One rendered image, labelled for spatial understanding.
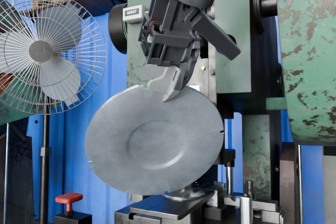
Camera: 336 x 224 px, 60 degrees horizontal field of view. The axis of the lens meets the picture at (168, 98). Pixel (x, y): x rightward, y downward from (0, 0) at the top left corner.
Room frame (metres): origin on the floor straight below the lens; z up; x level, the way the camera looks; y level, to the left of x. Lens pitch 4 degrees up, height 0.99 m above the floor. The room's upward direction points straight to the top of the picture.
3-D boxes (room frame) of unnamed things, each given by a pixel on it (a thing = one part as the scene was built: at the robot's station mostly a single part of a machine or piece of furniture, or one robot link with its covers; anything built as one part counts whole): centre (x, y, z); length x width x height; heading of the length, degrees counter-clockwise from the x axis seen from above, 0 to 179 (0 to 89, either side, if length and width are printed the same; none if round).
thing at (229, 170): (0.97, -0.20, 0.81); 0.02 x 0.02 x 0.14
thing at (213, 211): (0.96, -0.10, 0.72); 0.20 x 0.16 x 0.03; 63
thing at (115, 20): (1.08, 0.11, 1.31); 0.22 x 0.12 x 0.22; 153
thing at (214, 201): (0.95, -0.10, 0.76); 0.15 x 0.09 x 0.05; 63
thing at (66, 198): (0.90, 0.30, 0.72); 0.07 x 0.06 x 0.08; 153
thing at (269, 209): (0.87, -0.25, 0.76); 0.17 x 0.06 x 0.10; 63
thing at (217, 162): (0.96, -0.10, 0.86); 0.20 x 0.16 x 0.05; 63
